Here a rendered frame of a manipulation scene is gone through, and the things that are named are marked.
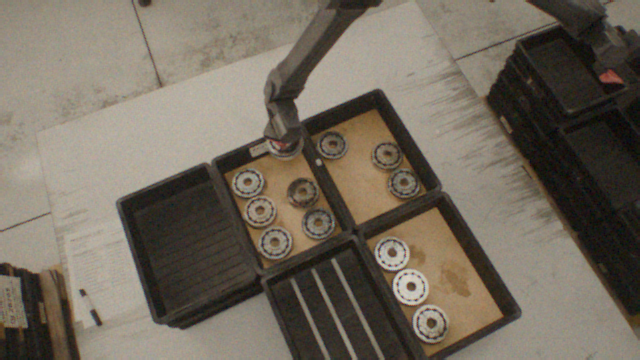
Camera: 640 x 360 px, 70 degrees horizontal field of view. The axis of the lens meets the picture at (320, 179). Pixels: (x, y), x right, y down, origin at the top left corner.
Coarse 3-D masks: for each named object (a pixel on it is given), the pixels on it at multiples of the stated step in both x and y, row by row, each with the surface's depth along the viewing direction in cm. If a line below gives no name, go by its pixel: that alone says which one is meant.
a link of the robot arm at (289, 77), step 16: (320, 0) 74; (336, 0) 72; (368, 0) 77; (384, 0) 77; (320, 16) 81; (336, 16) 76; (352, 16) 77; (304, 32) 88; (320, 32) 82; (336, 32) 81; (304, 48) 89; (320, 48) 86; (288, 64) 96; (304, 64) 92; (272, 80) 103; (288, 80) 98; (304, 80) 100; (272, 96) 105
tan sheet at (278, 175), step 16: (256, 160) 150; (272, 160) 150; (304, 160) 150; (272, 176) 148; (288, 176) 148; (304, 176) 148; (272, 192) 146; (304, 192) 146; (320, 192) 145; (240, 208) 144; (288, 208) 144; (288, 224) 142; (320, 224) 141; (336, 224) 141; (256, 240) 140; (304, 240) 140; (288, 256) 138
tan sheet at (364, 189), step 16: (368, 112) 156; (336, 128) 154; (352, 128) 154; (368, 128) 154; (384, 128) 154; (352, 144) 152; (368, 144) 152; (352, 160) 150; (368, 160) 149; (336, 176) 147; (352, 176) 147; (368, 176) 147; (384, 176) 147; (352, 192) 145; (368, 192) 145; (384, 192) 145; (352, 208) 143; (368, 208) 143; (384, 208) 143
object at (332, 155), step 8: (320, 136) 150; (328, 136) 150; (336, 136) 150; (344, 136) 149; (320, 144) 149; (344, 144) 149; (320, 152) 147; (328, 152) 147; (336, 152) 147; (344, 152) 147
